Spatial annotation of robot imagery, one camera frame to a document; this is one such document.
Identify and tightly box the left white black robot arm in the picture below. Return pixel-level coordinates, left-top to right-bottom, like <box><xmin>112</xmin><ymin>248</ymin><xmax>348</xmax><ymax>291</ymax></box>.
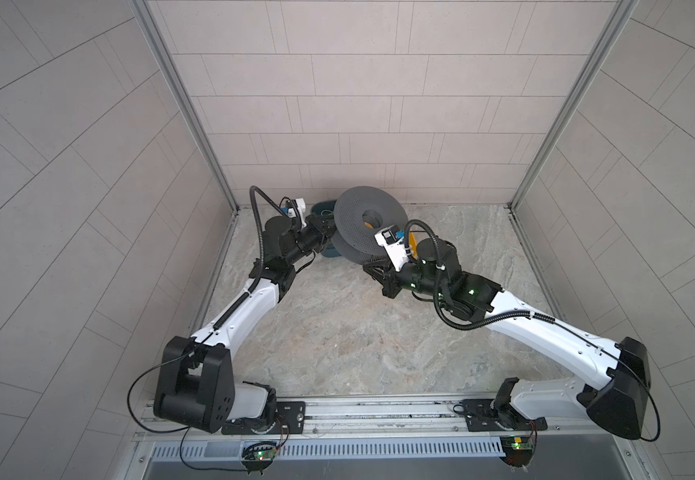
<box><xmin>153</xmin><ymin>186</ymin><xmax>337</xmax><ymax>433</ymax></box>

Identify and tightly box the aluminium mounting rail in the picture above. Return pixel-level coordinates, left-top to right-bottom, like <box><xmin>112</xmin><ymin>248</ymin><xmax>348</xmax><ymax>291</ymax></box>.
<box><xmin>130</xmin><ymin>392</ymin><xmax>633</xmax><ymax>445</ymax></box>

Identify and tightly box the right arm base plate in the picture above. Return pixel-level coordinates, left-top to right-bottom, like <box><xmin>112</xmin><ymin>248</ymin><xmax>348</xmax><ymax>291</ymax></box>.
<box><xmin>453</xmin><ymin>399</ymin><xmax>547</xmax><ymax>432</ymax></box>

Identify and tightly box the dark grey cable spool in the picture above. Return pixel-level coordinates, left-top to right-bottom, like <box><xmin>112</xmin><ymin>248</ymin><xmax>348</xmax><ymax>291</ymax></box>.
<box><xmin>332</xmin><ymin>186</ymin><xmax>409</xmax><ymax>265</ymax></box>

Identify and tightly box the left circuit board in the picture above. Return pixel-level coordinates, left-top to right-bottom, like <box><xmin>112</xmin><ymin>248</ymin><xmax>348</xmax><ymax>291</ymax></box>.
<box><xmin>242</xmin><ymin>441</ymin><xmax>279</xmax><ymax>463</ymax></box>

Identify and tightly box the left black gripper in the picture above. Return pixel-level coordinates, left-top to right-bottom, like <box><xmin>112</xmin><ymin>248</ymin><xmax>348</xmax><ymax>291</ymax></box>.
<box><xmin>278</xmin><ymin>215</ymin><xmax>340</xmax><ymax>269</ymax></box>

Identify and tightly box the circuit board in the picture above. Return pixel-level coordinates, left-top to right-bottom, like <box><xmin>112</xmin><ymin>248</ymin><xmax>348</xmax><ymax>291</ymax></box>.
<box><xmin>242</xmin><ymin>441</ymin><xmax>279</xmax><ymax>463</ymax></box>
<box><xmin>499</xmin><ymin>436</ymin><xmax>535</xmax><ymax>468</ymax></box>

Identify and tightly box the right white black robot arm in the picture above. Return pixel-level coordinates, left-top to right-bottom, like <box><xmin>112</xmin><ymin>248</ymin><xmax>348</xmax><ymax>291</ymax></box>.
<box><xmin>363</xmin><ymin>219</ymin><xmax>657</xmax><ymax>440</ymax></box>

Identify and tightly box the teal plastic bin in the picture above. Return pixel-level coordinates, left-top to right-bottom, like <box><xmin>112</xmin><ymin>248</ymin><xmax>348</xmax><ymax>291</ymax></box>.
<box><xmin>311</xmin><ymin>200</ymin><xmax>337</xmax><ymax>216</ymax></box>

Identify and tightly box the right circuit board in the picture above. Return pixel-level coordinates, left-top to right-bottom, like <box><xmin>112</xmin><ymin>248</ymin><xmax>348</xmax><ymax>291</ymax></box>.
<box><xmin>499</xmin><ymin>436</ymin><xmax>535</xmax><ymax>468</ymax></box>

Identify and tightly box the yellow plastic bin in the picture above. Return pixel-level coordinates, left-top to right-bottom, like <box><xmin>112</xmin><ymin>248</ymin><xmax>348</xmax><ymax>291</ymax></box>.
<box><xmin>409</xmin><ymin>231</ymin><xmax>419</xmax><ymax>259</ymax></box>

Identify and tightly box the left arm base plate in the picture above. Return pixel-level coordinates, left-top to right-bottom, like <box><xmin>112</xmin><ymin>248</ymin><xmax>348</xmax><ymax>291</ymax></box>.
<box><xmin>221</xmin><ymin>401</ymin><xmax>307</xmax><ymax>435</ymax></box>

